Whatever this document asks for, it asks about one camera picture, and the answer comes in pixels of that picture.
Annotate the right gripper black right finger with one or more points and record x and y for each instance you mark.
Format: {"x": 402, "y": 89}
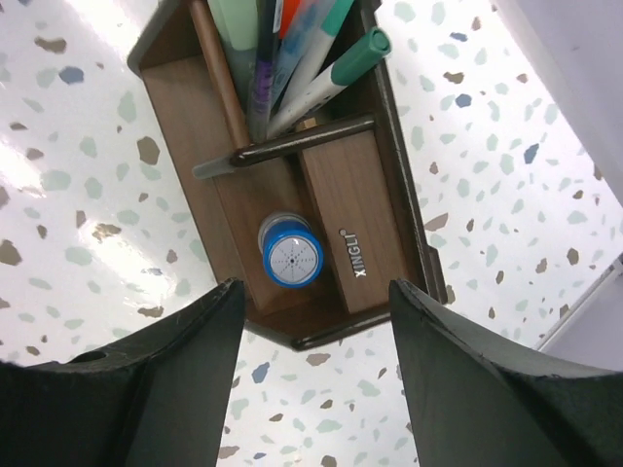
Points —
{"x": 476, "y": 398}

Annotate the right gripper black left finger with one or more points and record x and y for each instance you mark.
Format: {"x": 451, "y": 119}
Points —
{"x": 157, "y": 397}

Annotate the grey blue cylinder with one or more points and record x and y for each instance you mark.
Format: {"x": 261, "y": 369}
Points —
{"x": 292, "y": 256}

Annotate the purple black pen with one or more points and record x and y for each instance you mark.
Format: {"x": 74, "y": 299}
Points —
{"x": 260, "y": 97}

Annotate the green capped white marker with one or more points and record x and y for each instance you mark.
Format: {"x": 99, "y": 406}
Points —
{"x": 360, "y": 58}

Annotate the blue pen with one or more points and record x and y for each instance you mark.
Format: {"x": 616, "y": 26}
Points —
{"x": 306, "y": 20}

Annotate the orange highlighter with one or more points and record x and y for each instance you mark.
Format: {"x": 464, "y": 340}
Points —
{"x": 292, "y": 9}

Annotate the teal capped white marker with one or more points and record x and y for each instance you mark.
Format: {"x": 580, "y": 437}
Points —
{"x": 318, "y": 48}

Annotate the light green highlighter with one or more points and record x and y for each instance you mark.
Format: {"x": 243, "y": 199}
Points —
{"x": 237, "y": 25}

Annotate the aluminium right side rail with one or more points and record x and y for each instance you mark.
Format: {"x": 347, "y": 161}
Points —
{"x": 605, "y": 289}

